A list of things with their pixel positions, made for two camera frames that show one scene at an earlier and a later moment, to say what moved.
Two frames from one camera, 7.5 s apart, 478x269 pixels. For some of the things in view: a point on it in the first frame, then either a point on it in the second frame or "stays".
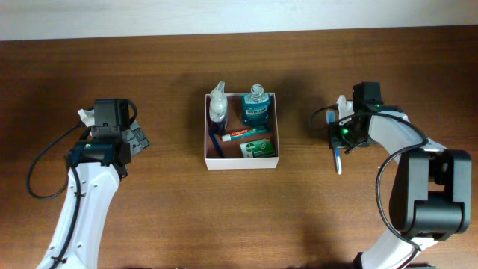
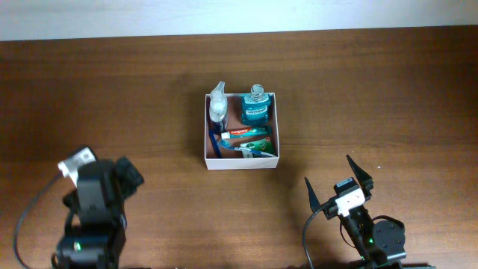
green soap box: [261, 148] stays
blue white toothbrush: [331, 116] → [248, 152]
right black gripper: [335, 140] → [329, 210]
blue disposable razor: [216, 143] stays
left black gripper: [137, 137] → [129, 184]
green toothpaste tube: [246, 134] stays
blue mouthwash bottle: [256, 109] stays
